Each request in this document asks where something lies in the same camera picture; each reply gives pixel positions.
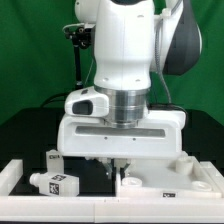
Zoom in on white front fence bar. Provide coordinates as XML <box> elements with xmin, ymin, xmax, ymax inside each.
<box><xmin>0</xmin><ymin>196</ymin><xmax>224</xmax><ymax>224</ymax></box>

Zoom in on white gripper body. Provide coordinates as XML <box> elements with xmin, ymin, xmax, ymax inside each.
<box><xmin>57</xmin><ymin>87</ymin><xmax>186</xmax><ymax>159</ymax></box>

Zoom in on white fence bar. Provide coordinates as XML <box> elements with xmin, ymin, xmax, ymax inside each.
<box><xmin>0</xmin><ymin>159</ymin><xmax>23</xmax><ymax>196</ymax></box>
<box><xmin>0</xmin><ymin>196</ymin><xmax>224</xmax><ymax>224</ymax></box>
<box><xmin>200</xmin><ymin>162</ymin><xmax>224</xmax><ymax>198</ymax></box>

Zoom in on black cables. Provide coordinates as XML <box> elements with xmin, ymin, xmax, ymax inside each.
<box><xmin>40</xmin><ymin>92</ymin><xmax>76</xmax><ymax>109</ymax></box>

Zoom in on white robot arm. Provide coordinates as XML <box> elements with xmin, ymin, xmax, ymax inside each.
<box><xmin>57</xmin><ymin>0</ymin><xmax>202</xmax><ymax>169</ymax></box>

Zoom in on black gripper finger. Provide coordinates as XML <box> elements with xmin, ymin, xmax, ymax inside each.
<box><xmin>102</xmin><ymin>159</ymin><xmax>113</xmax><ymax>178</ymax></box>
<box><xmin>120</xmin><ymin>162</ymin><xmax>131</xmax><ymax>178</ymax></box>

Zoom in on white left fence bar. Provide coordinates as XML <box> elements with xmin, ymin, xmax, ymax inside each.
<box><xmin>0</xmin><ymin>159</ymin><xmax>23</xmax><ymax>196</ymax></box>

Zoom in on white square table top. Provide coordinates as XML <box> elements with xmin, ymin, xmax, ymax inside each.
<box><xmin>115</xmin><ymin>153</ymin><xmax>222</xmax><ymax>200</ymax></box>

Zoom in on white right fence bar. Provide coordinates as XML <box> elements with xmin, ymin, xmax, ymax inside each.
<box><xmin>200</xmin><ymin>162</ymin><xmax>224</xmax><ymax>198</ymax></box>

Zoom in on black camera on stand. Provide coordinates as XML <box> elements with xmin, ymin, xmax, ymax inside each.
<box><xmin>62</xmin><ymin>23</ymin><xmax>94</xmax><ymax>90</ymax></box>

